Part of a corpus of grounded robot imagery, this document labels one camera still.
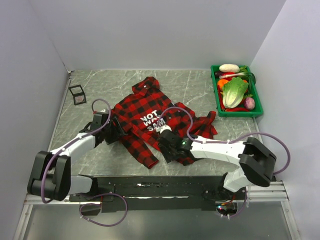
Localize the green white cabbage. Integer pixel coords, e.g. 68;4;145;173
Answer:
222;77;249;109

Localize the small circuit board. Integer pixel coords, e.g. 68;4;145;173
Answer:
216;203;238;217

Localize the purple onion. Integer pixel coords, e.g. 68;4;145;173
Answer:
243;97;256;111

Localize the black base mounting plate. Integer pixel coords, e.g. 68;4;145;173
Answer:
69;176;245;213

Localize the orange fruit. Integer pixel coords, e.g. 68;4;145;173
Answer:
217;78;229;89

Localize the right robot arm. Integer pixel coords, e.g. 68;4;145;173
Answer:
157;129;277;200

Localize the red chili pepper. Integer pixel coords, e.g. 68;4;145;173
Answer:
225;107;249;112

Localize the aluminium frame rail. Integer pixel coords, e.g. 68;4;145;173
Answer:
23;181;290;206

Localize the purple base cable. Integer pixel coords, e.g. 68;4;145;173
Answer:
79;193;129;228

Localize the black brooch display box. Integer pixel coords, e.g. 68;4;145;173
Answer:
68;84;87;106

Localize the round pink brooch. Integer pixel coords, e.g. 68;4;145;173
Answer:
74;96;84;103

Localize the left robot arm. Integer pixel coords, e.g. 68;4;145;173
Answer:
27;112;127;203

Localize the green plastic tray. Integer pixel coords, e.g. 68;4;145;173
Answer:
210;65;264;118

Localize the dark purple eggplant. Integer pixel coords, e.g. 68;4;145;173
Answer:
214;70;224;78

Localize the white potato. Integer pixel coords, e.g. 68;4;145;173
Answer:
219;64;240;73

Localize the white green onion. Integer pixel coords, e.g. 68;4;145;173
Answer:
219;72;252;79

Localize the red black plaid shirt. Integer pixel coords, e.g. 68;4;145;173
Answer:
111;76;217;169

